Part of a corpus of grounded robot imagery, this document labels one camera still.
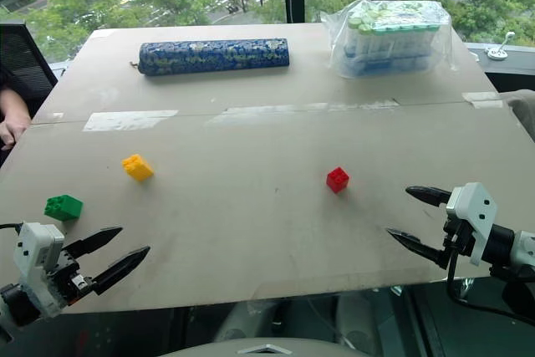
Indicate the clear plastic bag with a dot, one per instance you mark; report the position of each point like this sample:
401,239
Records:
388,39

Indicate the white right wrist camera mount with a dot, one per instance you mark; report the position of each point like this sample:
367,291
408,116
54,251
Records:
474,210

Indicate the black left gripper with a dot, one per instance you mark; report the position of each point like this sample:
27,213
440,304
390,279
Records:
67,275

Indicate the red toy brick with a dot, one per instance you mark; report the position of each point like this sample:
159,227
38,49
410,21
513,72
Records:
337,180

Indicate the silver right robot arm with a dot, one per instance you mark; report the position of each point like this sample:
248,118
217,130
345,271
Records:
507,246

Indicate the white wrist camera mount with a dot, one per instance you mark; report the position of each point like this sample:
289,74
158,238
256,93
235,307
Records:
474,210
35,263

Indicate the yellow toy brick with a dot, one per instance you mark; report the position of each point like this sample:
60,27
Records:
138,167

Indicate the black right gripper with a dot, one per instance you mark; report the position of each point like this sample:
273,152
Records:
457,238

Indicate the green toy brick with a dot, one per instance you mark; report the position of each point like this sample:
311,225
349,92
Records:
63,207

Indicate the wide clear tape patch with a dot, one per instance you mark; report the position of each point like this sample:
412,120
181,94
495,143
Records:
129,120

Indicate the short clear tape strip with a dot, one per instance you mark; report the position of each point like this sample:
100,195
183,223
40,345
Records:
482,99

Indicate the bystander's bare hand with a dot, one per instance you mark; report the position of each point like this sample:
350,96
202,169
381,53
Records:
14,129

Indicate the long clear tape strip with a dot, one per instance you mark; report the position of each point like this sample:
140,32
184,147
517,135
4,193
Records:
301,109

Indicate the grey fabric chair back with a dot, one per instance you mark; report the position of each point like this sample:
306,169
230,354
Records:
522,110

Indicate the pack of small green-capped bottles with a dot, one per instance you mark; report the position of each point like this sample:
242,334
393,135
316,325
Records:
390,35

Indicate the grey robot torso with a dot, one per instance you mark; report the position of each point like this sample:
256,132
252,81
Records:
263,348

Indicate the black mesh office chair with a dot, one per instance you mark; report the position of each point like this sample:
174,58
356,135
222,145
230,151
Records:
23,60

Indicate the bystander's bare forearm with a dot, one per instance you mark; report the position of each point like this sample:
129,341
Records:
10,104

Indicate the blue patterned fabric roll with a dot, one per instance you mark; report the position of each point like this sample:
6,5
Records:
213,56

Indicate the black window sill ledge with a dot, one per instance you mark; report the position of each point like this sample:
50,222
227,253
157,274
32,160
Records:
507,68

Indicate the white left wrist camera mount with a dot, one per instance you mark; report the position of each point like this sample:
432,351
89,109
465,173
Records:
35,263

